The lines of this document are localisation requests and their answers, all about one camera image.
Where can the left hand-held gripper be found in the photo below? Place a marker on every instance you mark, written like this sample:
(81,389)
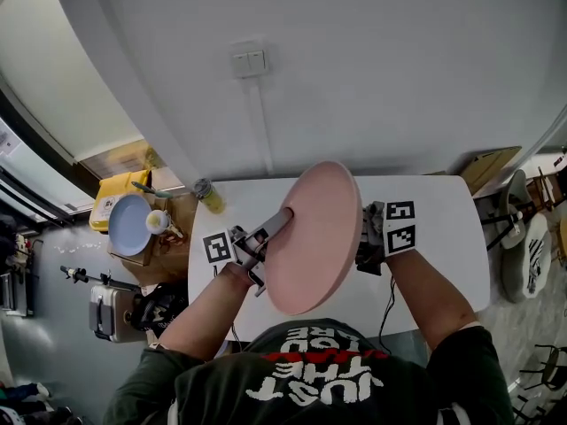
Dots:
(218,248)

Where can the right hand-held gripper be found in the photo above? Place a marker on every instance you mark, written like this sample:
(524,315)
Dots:
(401,237)

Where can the big pink plate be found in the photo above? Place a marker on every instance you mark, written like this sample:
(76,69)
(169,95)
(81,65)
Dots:
(314,237)

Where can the person's left forearm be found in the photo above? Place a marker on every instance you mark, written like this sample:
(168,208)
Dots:
(208,308)

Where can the person's right forearm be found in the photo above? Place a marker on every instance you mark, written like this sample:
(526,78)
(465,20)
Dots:
(429,295)

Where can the light blue plate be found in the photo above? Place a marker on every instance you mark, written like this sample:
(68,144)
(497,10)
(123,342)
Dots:
(127,224)

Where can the yellow drink bottle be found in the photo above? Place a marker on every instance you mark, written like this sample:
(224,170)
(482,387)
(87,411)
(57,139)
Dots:
(210,195)

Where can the brown cardboard box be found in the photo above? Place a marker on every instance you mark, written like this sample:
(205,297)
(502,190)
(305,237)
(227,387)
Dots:
(173,259)

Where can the white and yellow cup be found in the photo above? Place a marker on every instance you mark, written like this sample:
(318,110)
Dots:
(159,222)

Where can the flat cardboard sheet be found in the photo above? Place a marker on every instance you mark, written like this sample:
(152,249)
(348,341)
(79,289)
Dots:
(494,166)

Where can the grey chair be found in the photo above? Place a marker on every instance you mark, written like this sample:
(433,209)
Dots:
(516,195)

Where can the green spatula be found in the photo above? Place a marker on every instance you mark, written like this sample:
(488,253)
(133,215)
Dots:
(150,189)

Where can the striped cushion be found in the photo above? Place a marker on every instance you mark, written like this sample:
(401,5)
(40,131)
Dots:
(536,259)

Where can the black bag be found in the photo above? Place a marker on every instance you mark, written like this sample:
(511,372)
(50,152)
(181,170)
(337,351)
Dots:
(157,308)

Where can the yellow plastic box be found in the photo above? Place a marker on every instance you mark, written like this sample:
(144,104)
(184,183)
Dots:
(117,186)

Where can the person's dark printed T-shirt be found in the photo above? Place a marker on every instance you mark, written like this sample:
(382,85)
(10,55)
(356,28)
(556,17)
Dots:
(310,383)

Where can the black tripod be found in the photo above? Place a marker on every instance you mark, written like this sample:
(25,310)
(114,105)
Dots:
(99,279)

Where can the silver suitcase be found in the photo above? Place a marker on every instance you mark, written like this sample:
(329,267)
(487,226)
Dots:
(111,312)

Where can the white wall switch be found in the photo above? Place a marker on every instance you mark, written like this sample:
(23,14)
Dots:
(250,62)

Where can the black window frame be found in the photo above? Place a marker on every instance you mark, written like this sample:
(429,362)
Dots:
(40,135)

